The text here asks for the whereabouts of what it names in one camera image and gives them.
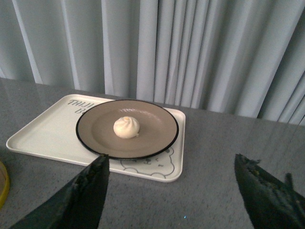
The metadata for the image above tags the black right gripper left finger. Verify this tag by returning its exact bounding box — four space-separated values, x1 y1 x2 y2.
12 155 110 229

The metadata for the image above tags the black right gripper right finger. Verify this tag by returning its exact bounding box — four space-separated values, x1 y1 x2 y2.
234 154 305 229

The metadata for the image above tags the brown plate with black rim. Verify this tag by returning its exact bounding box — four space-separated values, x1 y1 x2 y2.
76 100 179 160

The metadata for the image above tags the white steamed bun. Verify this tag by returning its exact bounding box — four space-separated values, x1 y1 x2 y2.
113 116 140 139

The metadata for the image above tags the white rectangular tray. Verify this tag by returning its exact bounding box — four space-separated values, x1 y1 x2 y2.
6 94 186 182

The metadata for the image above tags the yellow rimmed bamboo steamer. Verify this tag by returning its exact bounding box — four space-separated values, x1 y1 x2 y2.
0 162 10 208

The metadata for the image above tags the grey pleated curtain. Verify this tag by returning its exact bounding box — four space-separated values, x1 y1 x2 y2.
0 0 305 125

